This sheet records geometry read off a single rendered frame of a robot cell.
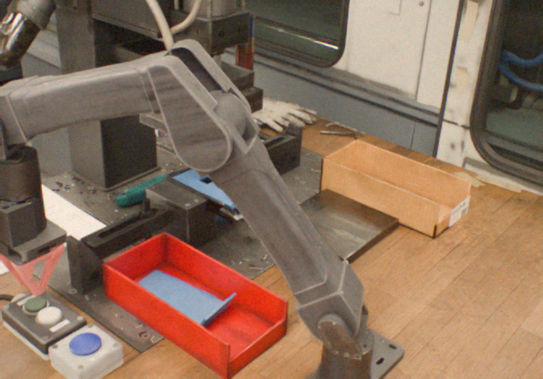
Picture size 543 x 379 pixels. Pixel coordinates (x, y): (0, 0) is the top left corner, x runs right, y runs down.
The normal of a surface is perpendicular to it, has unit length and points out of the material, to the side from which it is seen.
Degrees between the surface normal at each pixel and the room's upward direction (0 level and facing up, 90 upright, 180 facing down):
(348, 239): 0
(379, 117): 90
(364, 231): 0
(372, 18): 90
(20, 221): 90
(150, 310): 90
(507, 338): 0
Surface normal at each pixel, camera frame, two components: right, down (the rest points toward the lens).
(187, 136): -0.22, 0.45
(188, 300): 0.04, -0.88
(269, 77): -0.69, 0.32
